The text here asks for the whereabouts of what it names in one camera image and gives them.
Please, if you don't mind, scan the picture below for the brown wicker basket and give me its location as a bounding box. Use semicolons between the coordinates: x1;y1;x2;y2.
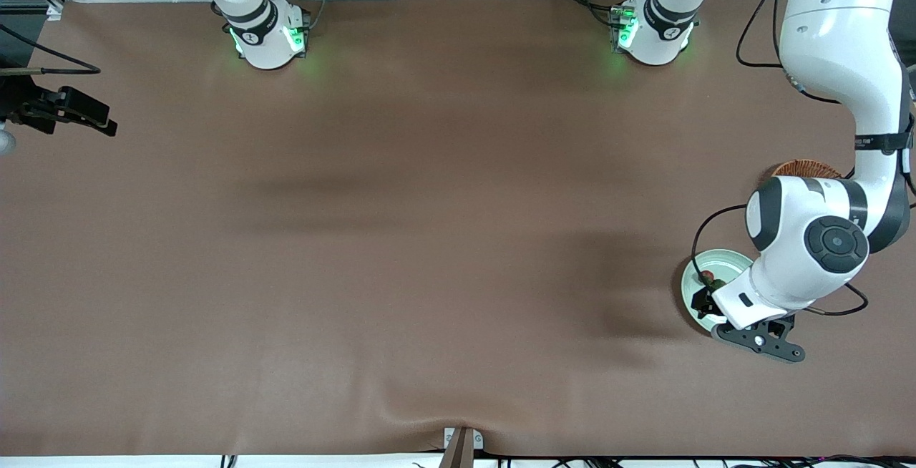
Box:
771;159;845;180

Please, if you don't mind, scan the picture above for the mint green round plate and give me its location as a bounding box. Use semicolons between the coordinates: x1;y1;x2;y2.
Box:
681;249;756;333

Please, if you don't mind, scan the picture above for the brown table cover mat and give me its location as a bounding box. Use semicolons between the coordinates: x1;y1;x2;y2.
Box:
0;0;916;458

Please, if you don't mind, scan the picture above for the grey metal table bracket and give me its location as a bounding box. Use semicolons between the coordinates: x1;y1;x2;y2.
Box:
442;426;484;468

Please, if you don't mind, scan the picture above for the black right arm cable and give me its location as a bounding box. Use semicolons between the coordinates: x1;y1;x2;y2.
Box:
0;24;102;77

